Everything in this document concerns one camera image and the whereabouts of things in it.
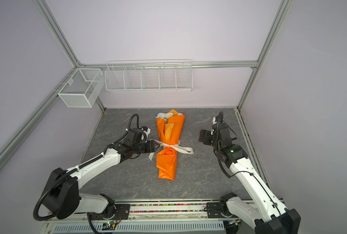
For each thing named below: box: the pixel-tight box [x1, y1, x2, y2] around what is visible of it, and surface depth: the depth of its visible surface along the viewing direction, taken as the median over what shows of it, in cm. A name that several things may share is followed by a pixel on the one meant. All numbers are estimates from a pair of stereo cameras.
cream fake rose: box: [164, 112, 174, 120], surface depth 111 cm
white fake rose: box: [154, 112, 166, 120], surface depth 112 cm
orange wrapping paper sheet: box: [155, 109, 186, 181], surface depth 95 cm
